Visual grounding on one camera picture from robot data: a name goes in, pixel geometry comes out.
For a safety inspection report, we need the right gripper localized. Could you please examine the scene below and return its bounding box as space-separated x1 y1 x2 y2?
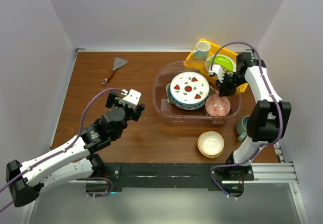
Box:
216 72 247 97

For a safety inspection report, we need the red patterned bowl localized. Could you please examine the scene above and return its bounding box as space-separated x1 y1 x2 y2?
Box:
205 94 231 117

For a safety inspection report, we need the white orange rim bowl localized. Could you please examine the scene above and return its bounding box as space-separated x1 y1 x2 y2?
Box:
197 131 225 146

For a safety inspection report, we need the yellow dotted blue bowl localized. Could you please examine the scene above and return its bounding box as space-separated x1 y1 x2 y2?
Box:
197 144 224 158

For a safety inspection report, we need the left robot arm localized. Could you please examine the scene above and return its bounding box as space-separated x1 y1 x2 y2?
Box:
1 88 145 207

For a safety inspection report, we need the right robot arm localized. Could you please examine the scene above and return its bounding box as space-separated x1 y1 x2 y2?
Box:
210 52 292 180

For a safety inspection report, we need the clear plastic bin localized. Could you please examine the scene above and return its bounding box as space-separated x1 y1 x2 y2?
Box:
152 60 242 126

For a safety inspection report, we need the light blue mug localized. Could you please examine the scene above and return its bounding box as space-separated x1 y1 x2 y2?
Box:
192 41 211 61

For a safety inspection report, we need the teal ceramic mug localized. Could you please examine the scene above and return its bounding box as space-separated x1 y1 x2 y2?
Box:
236 116 250 141

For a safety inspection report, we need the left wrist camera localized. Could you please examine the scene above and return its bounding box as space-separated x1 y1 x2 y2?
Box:
119 89 142 108

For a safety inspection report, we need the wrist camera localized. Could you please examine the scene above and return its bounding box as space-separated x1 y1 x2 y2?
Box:
119 89 142 108
208 64 225 83

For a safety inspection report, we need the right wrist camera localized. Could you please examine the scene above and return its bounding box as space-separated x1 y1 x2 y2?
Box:
208 64 225 83

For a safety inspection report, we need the metal scraper wooden handle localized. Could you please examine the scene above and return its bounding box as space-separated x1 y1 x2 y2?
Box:
102 57 129 85

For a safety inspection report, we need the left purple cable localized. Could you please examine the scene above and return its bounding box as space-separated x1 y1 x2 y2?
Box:
0 87 126 211

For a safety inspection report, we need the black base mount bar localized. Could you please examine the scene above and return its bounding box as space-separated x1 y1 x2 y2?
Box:
92 162 254 194

